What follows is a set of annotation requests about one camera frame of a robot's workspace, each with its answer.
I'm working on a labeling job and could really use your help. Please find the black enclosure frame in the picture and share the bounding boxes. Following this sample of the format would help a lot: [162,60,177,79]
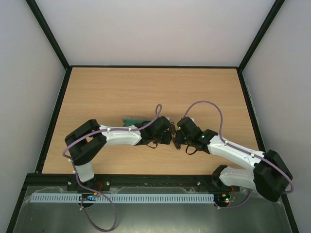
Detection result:
[6,0,284,233]

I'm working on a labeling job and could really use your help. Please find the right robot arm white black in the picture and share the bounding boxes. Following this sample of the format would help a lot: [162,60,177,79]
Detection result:
[176,117,293,202]

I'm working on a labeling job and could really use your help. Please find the grey glasses case green lining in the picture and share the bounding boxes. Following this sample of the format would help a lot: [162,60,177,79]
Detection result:
[122,116,151,127]

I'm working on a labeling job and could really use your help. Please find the black sunglasses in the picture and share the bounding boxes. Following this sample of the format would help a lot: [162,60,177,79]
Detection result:
[170,122,181,150]

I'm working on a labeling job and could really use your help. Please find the black aluminium front rail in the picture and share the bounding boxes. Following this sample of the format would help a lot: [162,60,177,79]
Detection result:
[22,173,240,194]

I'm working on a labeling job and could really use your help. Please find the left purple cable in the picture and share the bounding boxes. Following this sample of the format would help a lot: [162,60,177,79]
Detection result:
[62,104,163,231]

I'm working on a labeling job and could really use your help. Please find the light blue slotted cable duct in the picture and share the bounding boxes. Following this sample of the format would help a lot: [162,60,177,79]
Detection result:
[30,193,214,204]

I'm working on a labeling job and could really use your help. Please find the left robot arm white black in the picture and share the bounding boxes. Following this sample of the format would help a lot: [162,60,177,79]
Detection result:
[65,116,172,184]

